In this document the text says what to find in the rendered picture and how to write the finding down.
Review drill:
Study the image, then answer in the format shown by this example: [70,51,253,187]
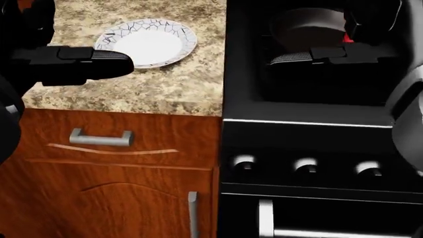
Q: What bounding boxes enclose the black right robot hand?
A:
[269,0,408,67]

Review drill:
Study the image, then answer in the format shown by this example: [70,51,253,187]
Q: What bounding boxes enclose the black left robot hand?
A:
[0,0,135,87]

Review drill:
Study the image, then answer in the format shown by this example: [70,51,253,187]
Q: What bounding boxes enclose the black frying pan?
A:
[269,7,347,53]

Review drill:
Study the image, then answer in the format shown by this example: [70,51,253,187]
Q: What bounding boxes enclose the white plate with cracked pattern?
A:
[94,18,198,69]

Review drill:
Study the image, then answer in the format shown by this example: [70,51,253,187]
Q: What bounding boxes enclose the black stove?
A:
[216,0,423,238]

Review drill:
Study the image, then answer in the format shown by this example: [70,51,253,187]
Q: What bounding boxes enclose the wooden cabinet drawer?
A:
[13,108,221,172]

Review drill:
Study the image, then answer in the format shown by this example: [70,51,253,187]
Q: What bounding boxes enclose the silver black stove knob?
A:
[355,160,383,177]
[232,154,257,172]
[293,157,319,175]

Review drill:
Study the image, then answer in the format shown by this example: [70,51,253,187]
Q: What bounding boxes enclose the wooden cabinet door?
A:
[0,158,219,238]

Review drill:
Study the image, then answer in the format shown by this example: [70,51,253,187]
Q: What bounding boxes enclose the silver drawer handle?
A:
[69,127,135,147]

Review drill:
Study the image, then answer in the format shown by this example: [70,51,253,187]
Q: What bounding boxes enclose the silver oven door handle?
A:
[257,198,414,238]

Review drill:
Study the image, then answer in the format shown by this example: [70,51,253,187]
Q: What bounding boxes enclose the silver cabinet door handle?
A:
[187,190,201,238]

